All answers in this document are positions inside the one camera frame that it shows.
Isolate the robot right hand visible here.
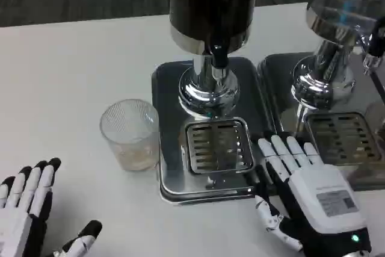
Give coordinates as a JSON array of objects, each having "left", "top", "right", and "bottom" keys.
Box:
[{"left": 254, "top": 131, "right": 372, "bottom": 257}]

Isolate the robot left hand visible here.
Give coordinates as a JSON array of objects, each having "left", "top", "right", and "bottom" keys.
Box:
[{"left": 0, "top": 157, "right": 103, "bottom": 257}]

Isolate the steel drain grid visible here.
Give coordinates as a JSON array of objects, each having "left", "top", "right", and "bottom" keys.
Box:
[
  {"left": 183, "top": 117, "right": 256, "bottom": 175},
  {"left": 303, "top": 112, "right": 384, "bottom": 167}
]

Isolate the steel drip tray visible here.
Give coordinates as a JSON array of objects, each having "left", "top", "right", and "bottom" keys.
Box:
[
  {"left": 151, "top": 58, "right": 272, "bottom": 207},
  {"left": 257, "top": 53, "right": 385, "bottom": 192}
]

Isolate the clear ribbed glass cup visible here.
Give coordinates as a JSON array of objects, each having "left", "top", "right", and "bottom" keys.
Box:
[{"left": 99, "top": 98, "right": 160, "bottom": 172}]

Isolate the black dispenser tap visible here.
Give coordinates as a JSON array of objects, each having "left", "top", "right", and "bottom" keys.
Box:
[
  {"left": 362, "top": 19, "right": 385, "bottom": 76},
  {"left": 205, "top": 42, "right": 230, "bottom": 79}
]

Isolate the chrome drink dispenser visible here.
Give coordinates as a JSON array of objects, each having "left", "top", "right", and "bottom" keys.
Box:
[{"left": 289, "top": 0, "right": 385, "bottom": 121}]

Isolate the black tank drink dispenser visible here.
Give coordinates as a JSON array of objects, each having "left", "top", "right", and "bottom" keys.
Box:
[{"left": 167, "top": 0, "right": 260, "bottom": 120}]

